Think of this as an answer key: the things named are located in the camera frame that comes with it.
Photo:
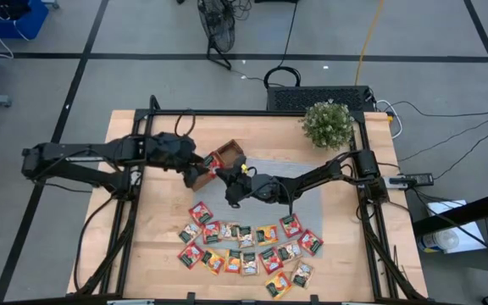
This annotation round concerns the beige vanilla cinnamon tea packet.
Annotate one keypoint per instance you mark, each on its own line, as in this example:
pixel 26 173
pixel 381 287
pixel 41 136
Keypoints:
pixel 245 236

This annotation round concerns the small yellow tag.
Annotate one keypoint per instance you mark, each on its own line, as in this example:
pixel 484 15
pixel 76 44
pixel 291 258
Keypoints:
pixel 244 168

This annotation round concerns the small green potted plant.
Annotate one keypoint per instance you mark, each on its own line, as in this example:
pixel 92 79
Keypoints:
pixel 328 125

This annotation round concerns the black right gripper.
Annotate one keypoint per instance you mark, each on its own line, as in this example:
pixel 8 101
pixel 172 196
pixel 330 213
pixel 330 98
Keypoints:
pixel 240 188

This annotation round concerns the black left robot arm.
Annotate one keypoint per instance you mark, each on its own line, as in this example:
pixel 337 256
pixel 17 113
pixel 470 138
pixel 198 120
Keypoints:
pixel 100 150

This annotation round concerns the black computer case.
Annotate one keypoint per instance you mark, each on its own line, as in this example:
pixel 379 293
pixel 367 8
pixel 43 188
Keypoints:
pixel 312 98

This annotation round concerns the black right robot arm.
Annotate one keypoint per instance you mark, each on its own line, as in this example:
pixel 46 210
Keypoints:
pixel 312 178

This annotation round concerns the large blue plastic bin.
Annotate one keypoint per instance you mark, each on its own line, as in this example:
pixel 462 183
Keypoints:
pixel 32 21

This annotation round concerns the white cylindrical container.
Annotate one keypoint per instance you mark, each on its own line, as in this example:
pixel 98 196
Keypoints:
pixel 439 241

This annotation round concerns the black power adapter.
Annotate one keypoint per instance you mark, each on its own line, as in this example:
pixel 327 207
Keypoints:
pixel 419 179

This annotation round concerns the black floor fan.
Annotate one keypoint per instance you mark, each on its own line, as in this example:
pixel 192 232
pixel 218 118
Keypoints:
pixel 218 25

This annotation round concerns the wooden three-compartment tea box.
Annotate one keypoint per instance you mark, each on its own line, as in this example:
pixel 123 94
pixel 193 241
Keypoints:
pixel 231 153

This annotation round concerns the black desk frame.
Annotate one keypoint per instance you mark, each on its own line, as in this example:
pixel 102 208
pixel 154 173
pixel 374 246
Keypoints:
pixel 460 214

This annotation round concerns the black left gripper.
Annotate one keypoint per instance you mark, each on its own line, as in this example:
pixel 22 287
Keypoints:
pixel 184 156

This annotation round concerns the grey woven placemat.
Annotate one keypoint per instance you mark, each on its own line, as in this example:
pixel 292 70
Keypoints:
pixel 252 216

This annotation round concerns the white power strip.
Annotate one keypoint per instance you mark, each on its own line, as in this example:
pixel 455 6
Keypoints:
pixel 394 182

